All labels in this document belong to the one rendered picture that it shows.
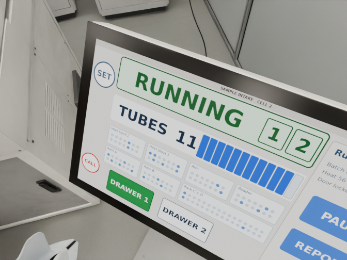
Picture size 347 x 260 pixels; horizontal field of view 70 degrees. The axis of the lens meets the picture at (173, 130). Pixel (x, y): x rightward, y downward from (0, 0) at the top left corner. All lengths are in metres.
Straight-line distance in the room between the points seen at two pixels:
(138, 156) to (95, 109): 0.11
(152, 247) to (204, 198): 1.03
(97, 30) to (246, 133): 0.27
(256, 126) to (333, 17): 0.86
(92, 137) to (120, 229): 1.07
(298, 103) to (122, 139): 0.27
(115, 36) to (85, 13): 2.22
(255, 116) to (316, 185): 0.12
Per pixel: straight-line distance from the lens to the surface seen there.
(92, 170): 0.49
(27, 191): 1.19
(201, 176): 0.39
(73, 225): 1.58
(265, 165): 0.36
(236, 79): 0.33
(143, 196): 0.45
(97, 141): 0.46
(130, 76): 0.39
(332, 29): 1.17
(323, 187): 0.37
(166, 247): 1.41
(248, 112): 0.34
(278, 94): 0.33
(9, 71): 0.89
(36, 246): 0.34
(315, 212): 0.39
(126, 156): 0.43
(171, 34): 2.23
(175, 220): 0.45
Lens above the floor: 1.44
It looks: 61 degrees down
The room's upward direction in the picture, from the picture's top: 5 degrees counter-clockwise
